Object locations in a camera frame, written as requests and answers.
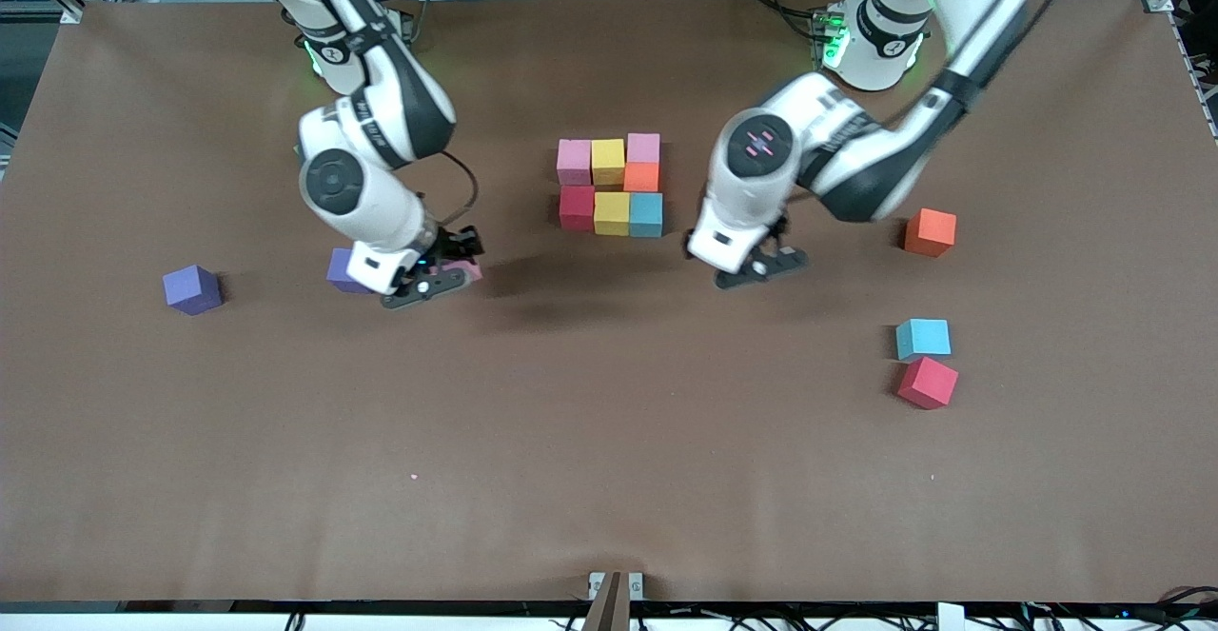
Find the red foam block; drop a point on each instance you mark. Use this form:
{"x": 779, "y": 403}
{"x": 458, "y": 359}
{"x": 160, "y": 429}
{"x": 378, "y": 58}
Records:
{"x": 577, "y": 208}
{"x": 929, "y": 384}

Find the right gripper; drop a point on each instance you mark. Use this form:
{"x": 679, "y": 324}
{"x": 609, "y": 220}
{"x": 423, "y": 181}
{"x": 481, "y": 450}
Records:
{"x": 455, "y": 243}

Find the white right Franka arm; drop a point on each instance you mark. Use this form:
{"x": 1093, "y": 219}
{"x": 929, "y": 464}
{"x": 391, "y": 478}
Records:
{"x": 381, "y": 203}

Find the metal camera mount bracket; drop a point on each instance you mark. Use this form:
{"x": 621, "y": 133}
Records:
{"x": 614, "y": 602}

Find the light blue foam block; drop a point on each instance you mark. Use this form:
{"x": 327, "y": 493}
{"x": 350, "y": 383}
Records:
{"x": 925, "y": 338}

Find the purple foam block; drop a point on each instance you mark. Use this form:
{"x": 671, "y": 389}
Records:
{"x": 190, "y": 288}
{"x": 338, "y": 274}

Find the yellow foam block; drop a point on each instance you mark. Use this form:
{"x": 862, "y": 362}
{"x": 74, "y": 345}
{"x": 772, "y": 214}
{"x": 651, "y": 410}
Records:
{"x": 609, "y": 161}
{"x": 612, "y": 214}

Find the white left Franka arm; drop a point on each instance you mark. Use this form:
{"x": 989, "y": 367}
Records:
{"x": 761, "y": 174}

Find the pink foam block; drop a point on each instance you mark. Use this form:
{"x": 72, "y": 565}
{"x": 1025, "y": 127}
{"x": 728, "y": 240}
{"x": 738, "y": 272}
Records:
{"x": 574, "y": 163}
{"x": 464, "y": 273}
{"x": 644, "y": 148}

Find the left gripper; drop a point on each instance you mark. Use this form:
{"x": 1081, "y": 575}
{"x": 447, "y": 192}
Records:
{"x": 777, "y": 228}

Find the orange foam block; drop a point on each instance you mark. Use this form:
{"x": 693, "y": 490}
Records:
{"x": 931, "y": 233}
{"x": 642, "y": 177}

